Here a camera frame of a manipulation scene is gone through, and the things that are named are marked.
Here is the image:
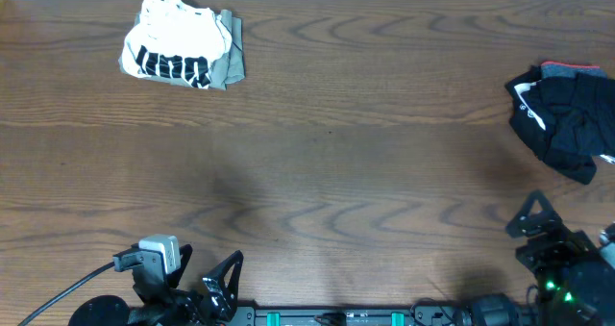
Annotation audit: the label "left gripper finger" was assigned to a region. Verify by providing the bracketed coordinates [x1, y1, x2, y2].
[167, 244, 193, 288]
[201, 250, 244, 321]

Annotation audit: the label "white t-shirt black print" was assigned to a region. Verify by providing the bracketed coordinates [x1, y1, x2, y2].
[119, 0, 234, 90]

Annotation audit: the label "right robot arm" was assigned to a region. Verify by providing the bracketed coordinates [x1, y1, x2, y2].
[455, 190, 614, 326]

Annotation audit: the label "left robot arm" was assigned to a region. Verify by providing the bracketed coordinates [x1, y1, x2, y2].
[68, 244, 244, 326]

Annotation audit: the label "black garment red trim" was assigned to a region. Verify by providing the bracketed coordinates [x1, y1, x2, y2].
[505, 61, 614, 185]

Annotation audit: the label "folded khaki shorts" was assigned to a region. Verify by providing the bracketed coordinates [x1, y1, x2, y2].
[118, 8, 247, 91]

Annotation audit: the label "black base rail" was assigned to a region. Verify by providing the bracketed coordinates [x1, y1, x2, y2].
[215, 301, 458, 326]

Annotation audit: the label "left black cable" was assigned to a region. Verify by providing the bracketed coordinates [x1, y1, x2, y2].
[16, 261, 117, 326]

